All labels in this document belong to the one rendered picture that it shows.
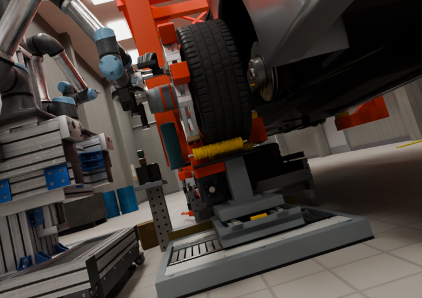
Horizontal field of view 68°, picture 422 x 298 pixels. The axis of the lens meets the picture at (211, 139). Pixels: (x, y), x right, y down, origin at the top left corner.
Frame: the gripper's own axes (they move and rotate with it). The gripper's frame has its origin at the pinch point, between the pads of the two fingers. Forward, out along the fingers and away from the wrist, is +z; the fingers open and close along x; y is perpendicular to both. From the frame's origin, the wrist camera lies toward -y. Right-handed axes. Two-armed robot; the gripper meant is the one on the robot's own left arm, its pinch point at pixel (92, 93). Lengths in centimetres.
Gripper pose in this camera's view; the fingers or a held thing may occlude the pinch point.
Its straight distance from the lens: 258.8
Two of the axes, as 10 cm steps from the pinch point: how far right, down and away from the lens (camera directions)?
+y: 1.4, 9.9, -0.9
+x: 9.7, -1.5, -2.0
